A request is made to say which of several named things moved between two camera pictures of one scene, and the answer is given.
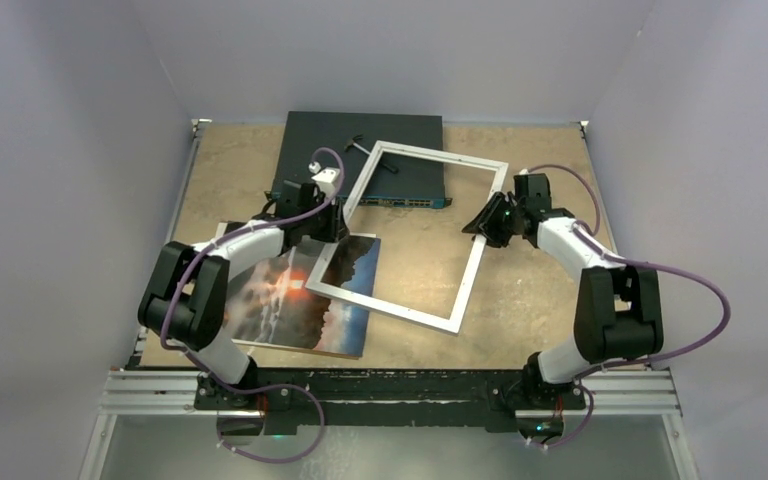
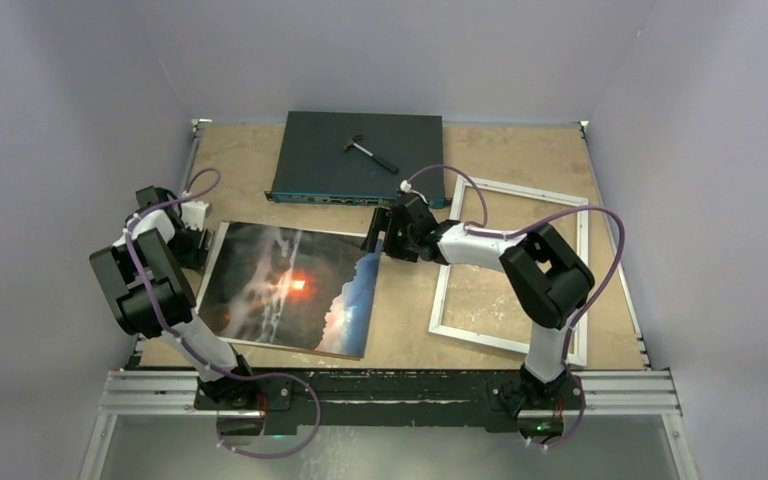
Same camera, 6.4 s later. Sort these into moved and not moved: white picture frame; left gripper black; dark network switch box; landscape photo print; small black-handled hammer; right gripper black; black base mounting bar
Moved: left gripper black; white picture frame; right gripper black
Not moved: dark network switch box; small black-handled hammer; landscape photo print; black base mounting bar
